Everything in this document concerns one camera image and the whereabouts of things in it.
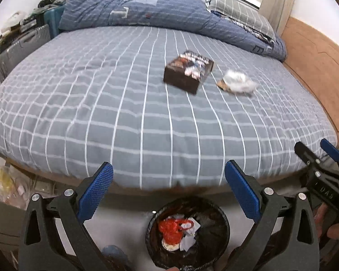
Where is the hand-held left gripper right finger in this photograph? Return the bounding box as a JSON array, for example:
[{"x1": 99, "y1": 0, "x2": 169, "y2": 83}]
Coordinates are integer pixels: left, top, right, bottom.
[{"x1": 224, "y1": 159, "x2": 321, "y2": 271}]

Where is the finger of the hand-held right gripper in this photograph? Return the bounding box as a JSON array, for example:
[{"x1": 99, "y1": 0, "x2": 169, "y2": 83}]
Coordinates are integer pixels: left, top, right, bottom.
[
  {"x1": 320, "y1": 138, "x2": 339, "y2": 180},
  {"x1": 294, "y1": 141, "x2": 328, "y2": 187}
]

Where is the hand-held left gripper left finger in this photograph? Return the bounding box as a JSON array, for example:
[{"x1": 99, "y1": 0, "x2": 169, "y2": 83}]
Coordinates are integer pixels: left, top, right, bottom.
[{"x1": 18, "y1": 162, "x2": 115, "y2": 271}]

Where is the trash bin with black liner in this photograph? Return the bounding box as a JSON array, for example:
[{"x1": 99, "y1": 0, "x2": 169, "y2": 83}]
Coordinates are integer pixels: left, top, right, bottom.
[{"x1": 145, "y1": 196, "x2": 231, "y2": 270}]

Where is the white plastic bag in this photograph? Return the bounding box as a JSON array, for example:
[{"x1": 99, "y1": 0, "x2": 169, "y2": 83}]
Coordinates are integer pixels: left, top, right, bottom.
[{"x1": 179, "y1": 217, "x2": 202, "y2": 252}]

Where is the red plastic bag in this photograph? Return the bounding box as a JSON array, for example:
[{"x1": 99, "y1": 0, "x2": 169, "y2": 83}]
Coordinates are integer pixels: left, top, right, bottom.
[{"x1": 158, "y1": 217, "x2": 194, "y2": 245}]

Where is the yellow yogurt tub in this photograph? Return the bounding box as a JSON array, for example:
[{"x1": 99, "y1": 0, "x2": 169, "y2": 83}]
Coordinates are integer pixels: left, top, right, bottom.
[{"x1": 162, "y1": 240, "x2": 181, "y2": 252}]

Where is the person's right hand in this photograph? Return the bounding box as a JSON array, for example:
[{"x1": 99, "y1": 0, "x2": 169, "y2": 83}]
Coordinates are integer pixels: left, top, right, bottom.
[{"x1": 313, "y1": 203, "x2": 339, "y2": 240}]

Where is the wooden headboard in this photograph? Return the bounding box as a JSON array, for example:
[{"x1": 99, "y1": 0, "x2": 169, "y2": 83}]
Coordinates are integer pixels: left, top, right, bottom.
[{"x1": 280, "y1": 16, "x2": 339, "y2": 133}]

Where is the grey checked bed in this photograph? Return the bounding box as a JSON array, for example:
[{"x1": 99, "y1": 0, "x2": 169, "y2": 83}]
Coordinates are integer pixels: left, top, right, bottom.
[{"x1": 0, "y1": 24, "x2": 339, "y2": 192}]

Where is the yellow plastic bag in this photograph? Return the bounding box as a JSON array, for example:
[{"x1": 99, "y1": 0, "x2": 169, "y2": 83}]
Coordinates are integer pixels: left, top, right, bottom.
[{"x1": 0, "y1": 166, "x2": 14, "y2": 201}]

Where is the brown cookie box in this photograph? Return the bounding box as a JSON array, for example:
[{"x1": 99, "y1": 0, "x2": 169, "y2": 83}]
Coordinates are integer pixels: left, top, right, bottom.
[{"x1": 163, "y1": 50, "x2": 215, "y2": 95}]

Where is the beige curtain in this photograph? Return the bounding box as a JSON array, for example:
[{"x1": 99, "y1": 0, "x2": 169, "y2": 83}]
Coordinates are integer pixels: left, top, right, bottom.
[{"x1": 260, "y1": 0, "x2": 300, "y2": 33}]

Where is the grey ribbed suitcase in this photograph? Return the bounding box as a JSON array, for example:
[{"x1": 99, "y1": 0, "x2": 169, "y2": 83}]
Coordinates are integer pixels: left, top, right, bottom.
[{"x1": 0, "y1": 24, "x2": 51, "y2": 82}]

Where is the grey checked pillow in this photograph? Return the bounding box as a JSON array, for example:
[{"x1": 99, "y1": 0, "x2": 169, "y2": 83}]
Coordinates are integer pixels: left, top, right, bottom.
[{"x1": 206, "y1": 0, "x2": 276, "y2": 41}]

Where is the teal suitcase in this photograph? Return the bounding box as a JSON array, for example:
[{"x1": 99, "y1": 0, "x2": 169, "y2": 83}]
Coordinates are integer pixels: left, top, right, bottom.
[{"x1": 44, "y1": 6, "x2": 65, "y2": 38}]

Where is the blue striped quilt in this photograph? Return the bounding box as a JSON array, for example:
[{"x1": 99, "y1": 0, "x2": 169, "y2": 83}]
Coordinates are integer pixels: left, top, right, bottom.
[{"x1": 58, "y1": 0, "x2": 287, "y2": 61}]

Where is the white rounded object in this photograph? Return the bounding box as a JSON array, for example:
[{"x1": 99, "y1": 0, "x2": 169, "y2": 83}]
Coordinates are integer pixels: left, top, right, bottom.
[{"x1": 1, "y1": 11, "x2": 27, "y2": 30}]

